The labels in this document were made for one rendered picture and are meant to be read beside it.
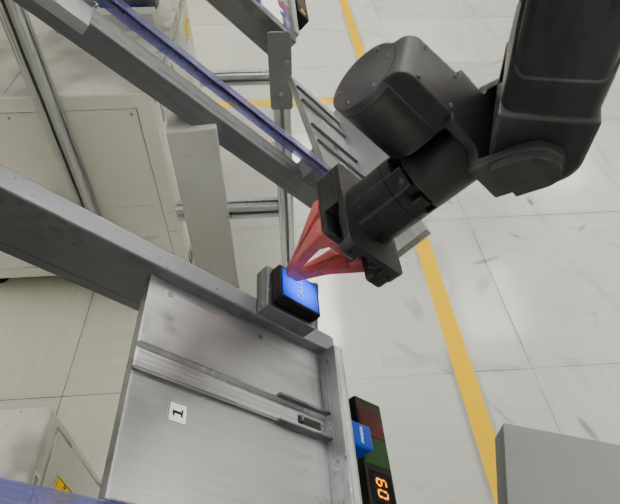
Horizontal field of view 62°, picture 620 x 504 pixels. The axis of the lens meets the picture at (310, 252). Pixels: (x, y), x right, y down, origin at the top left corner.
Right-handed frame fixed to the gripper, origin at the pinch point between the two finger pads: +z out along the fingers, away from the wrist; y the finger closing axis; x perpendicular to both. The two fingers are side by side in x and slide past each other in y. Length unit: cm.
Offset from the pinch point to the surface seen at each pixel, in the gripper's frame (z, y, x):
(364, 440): 3.3, 12.3, 10.8
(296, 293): 0.7, 1.9, 0.5
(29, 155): 67, -73, -19
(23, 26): 36, -69, -32
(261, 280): 2.9, 0.1, -1.8
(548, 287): 5, -63, 112
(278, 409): 4.7, 11.6, 1.5
